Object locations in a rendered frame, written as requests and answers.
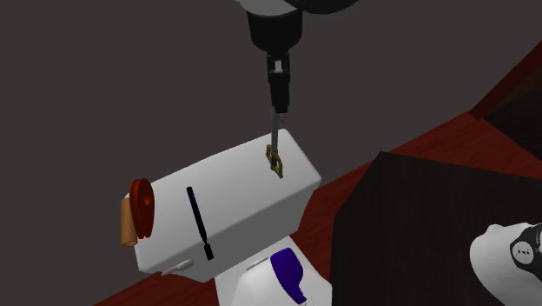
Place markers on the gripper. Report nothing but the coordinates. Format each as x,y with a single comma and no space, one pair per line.
275,31

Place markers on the black thin brush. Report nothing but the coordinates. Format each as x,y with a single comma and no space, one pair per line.
199,222

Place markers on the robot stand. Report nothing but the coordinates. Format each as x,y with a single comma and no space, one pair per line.
415,229

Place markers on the white toilet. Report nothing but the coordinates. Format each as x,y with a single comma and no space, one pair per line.
241,199

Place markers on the dark blue bottle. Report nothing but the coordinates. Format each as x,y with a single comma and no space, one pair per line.
288,269

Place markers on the grey tool with brass head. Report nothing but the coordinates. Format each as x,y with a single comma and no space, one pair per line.
275,160

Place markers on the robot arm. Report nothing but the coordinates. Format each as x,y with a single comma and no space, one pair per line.
493,265

